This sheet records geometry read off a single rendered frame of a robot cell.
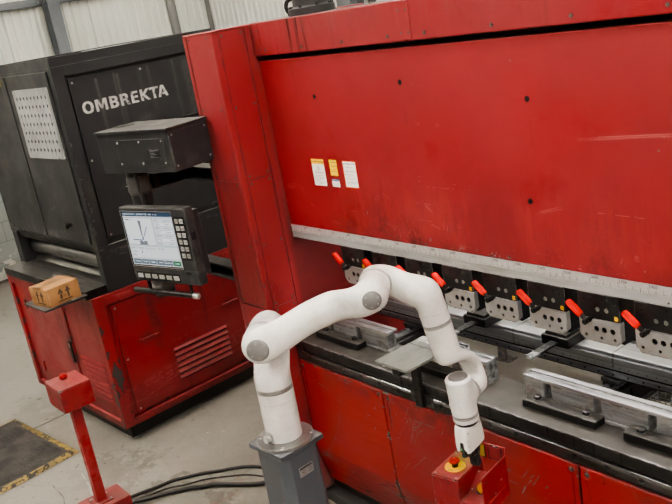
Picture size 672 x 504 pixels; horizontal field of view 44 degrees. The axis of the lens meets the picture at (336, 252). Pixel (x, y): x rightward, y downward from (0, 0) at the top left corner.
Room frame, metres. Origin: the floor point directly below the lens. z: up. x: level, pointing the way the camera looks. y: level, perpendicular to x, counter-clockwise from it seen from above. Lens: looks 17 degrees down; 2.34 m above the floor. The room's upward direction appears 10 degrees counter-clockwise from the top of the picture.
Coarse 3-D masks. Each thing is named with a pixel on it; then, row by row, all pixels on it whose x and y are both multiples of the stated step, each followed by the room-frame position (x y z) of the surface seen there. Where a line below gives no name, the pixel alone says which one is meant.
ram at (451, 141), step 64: (320, 64) 3.38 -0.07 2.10; (384, 64) 3.08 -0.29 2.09; (448, 64) 2.82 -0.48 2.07; (512, 64) 2.60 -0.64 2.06; (576, 64) 2.42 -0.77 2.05; (640, 64) 2.25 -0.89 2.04; (320, 128) 3.44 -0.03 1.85; (384, 128) 3.12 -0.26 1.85; (448, 128) 2.85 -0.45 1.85; (512, 128) 2.63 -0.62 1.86; (576, 128) 2.43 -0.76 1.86; (640, 128) 2.26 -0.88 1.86; (320, 192) 3.50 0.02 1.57; (384, 192) 3.17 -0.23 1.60; (448, 192) 2.89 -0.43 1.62; (512, 192) 2.65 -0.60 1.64; (576, 192) 2.45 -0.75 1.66; (640, 192) 2.27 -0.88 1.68; (512, 256) 2.68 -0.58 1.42; (576, 256) 2.47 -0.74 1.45; (640, 256) 2.28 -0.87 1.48
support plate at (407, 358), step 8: (424, 336) 3.11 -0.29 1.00; (408, 344) 3.06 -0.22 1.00; (416, 344) 3.05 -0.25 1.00; (392, 352) 3.01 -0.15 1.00; (400, 352) 3.00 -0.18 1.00; (408, 352) 2.99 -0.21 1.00; (416, 352) 2.97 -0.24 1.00; (424, 352) 2.96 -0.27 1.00; (376, 360) 2.97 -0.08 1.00; (384, 360) 2.95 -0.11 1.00; (392, 360) 2.94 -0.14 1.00; (400, 360) 2.93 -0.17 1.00; (408, 360) 2.92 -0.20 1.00; (416, 360) 2.90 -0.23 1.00; (424, 360) 2.89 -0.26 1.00; (392, 368) 2.89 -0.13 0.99; (400, 368) 2.86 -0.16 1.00; (408, 368) 2.85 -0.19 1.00
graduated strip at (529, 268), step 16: (352, 240) 3.37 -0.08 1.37; (368, 240) 3.29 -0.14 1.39; (384, 240) 3.20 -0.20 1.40; (448, 256) 2.92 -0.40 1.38; (464, 256) 2.86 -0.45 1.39; (480, 256) 2.79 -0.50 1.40; (528, 272) 2.63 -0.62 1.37; (544, 272) 2.57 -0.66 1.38; (560, 272) 2.52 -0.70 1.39; (576, 272) 2.47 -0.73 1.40; (624, 288) 2.33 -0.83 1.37; (640, 288) 2.29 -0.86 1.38; (656, 288) 2.25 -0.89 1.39
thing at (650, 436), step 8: (624, 432) 2.32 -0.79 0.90; (632, 432) 2.30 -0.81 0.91; (648, 432) 2.29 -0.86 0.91; (632, 440) 2.29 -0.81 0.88; (640, 440) 2.27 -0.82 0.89; (648, 440) 2.25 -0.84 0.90; (656, 440) 2.24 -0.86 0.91; (664, 440) 2.23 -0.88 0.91; (656, 448) 2.23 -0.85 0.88; (664, 448) 2.21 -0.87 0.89
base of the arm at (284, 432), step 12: (264, 396) 2.44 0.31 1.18; (276, 396) 2.43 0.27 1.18; (288, 396) 2.45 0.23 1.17; (264, 408) 2.45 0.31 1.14; (276, 408) 2.43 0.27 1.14; (288, 408) 2.44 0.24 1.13; (264, 420) 2.46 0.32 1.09; (276, 420) 2.43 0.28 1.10; (288, 420) 2.44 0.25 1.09; (264, 432) 2.53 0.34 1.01; (276, 432) 2.43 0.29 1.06; (288, 432) 2.43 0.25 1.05; (300, 432) 2.46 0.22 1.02; (312, 432) 2.47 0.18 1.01; (264, 444) 2.45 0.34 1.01; (276, 444) 2.43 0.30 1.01; (288, 444) 2.42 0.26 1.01; (300, 444) 2.41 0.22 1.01
